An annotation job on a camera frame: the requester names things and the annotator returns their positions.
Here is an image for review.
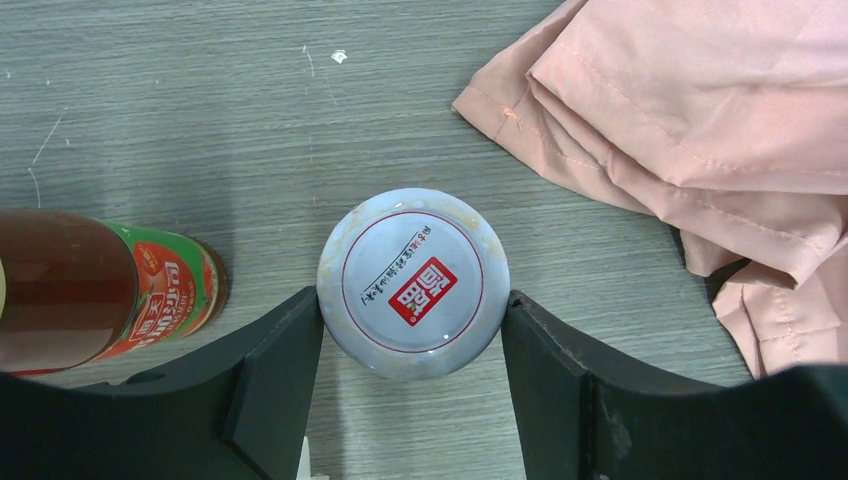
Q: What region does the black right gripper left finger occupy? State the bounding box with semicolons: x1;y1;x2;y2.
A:
1;287;324;479

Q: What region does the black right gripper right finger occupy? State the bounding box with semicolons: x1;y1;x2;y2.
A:
502;291;847;479

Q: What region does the yellow cap sauce bottle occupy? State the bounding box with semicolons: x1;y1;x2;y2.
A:
1;208;229;375

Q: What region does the white lid brown sauce jar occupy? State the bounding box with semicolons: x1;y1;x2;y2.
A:
316;188;511;381

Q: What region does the pink cloth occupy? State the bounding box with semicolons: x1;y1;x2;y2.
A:
453;1;847;377

